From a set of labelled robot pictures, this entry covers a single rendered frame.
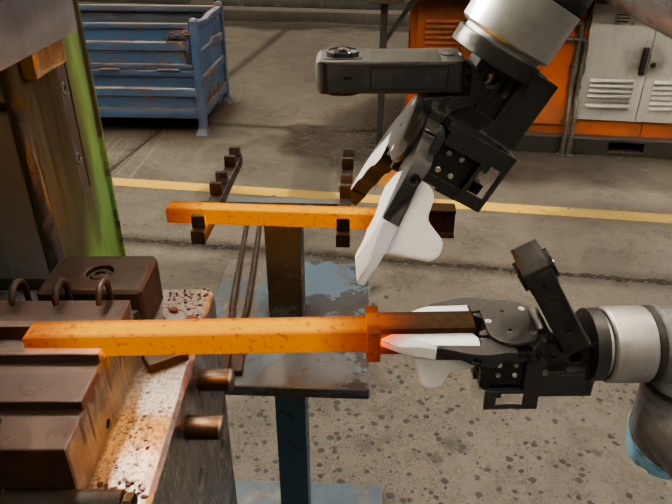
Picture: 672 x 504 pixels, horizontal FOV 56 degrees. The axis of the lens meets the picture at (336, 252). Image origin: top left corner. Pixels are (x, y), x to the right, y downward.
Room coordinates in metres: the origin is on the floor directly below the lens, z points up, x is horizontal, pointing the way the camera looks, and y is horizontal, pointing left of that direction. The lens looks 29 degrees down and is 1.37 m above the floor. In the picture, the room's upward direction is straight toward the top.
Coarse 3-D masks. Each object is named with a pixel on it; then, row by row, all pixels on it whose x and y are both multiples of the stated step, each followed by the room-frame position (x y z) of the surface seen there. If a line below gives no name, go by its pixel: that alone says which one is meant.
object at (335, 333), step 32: (128, 320) 0.51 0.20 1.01; (160, 320) 0.51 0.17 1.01; (192, 320) 0.51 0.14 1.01; (224, 320) 0.51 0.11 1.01; (256, 320) 0.50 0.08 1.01; (288, 320) 0.50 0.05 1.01; (320, 320) 0.50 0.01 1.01; (352, 320) 0.50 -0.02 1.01; (384, 320) 0.50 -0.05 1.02; (416, 320) 0.50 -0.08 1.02; (448, 320) 0.50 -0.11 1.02; (128, 352) 0.48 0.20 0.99; (160, 352) 0.48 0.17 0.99; (192, 352) 0.48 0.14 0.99; (224, 352) 0.48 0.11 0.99; (256, 352) 0.48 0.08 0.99; (288, 352) 0.48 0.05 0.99; (384, 352) 0.48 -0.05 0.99
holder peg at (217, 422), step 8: (192, 416) 0.51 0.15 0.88; (200, 416) 0.51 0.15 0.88; (208, 416) 0.51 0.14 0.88; (216, 416) 0.51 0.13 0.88; (184, 424) 0.50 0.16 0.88; (192, 424) 0.50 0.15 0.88; (200, 424) 0.50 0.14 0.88; (208, 424) 0.50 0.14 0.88; (216, 424) 0.50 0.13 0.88; (224, 424) 0.51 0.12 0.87; (184, 432) 0.49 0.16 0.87; (192, 432) 0.49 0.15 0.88; (200, 432) 0.49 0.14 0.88; (208, 432) 0.49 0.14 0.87; (216, 432) 0.49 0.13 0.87; (224, 432) 0.50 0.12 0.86
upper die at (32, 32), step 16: (0, 0) 0.44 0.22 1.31; (16, 0) 0.47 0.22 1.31; (32, 0) 0.49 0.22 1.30; (48, 0) 0.52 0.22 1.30; (64, 0) 0.55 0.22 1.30; (0, 16) 0.44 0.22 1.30; (16, 16) 0.46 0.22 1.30; (32, 16) 0.49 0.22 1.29; (48, 16) 0.51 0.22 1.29; (64, 16) 0.55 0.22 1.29; (0, 32) 0.43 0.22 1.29; (16, 32) 0.46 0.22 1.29; (32, 32) 0.48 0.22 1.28; (48, 32) 0.51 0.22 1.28; (64, 32) 0.54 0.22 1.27; (0, 48) 0.43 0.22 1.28; (16, 48) 0.45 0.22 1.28; (32, 48) 0.47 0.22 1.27; (0, 64) 0.42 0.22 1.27
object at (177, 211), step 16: (176, 208) 0.84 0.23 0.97; (192, 208) 0.84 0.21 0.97; (208, 208) 0.84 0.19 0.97; (224, 208) 0.84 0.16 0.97; (240, 208) 0.84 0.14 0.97; (256, 208) 0.84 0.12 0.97; (272, 208) 0.84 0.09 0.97; (288, 208) 0.84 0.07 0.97; (304, 208) 0.84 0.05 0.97; (320, 208) 0.84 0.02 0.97; (336, 208) 0.84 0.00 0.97; (352, 208) 0.84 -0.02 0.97; (368, 208) 0.84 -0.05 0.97; (432, 208) 0.82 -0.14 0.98; (448, 208) 0.82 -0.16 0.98; (240, 224) 0.83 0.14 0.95; (256, 224) 0.83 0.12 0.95; (272, 224) 0.83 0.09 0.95; (288, 224) 0.83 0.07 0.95; (304, 224) 0.83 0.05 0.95; (320, 224) 0.83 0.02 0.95; (352, 224) 0.82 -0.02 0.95; (368, 224) 0.82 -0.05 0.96; (432, 224) 0.82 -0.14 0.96; (448, 224) 0.82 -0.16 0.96
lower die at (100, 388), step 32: (0, 320) 0.53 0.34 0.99; (32, 320) 0.53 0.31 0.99; (64, 320) 0.53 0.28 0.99; (96, 320) 0.53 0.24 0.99; (0, 352) 0.47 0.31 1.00; (32, 352) 0.47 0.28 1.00; (64, 352) 0.47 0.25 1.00; (96, 352) 0.47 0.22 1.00; (0, 384) 0.44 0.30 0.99; (32, 384) 0.44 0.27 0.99; (64, 384) 0.44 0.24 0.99; (96, 384) 0.45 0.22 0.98; (128, 384) 0.52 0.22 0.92; (32, 416) 0.41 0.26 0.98; (64, 416) 0.41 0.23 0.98; (96, 416) 0.44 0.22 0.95; (0, 448) 0.37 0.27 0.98; (32, 448) 0.37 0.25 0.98; (64, 448) 0.37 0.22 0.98; (96, 448) 0.42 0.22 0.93; (0, 480) 0.37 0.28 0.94; (32, 480) 0.37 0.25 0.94; (64, 480) 0.37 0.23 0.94
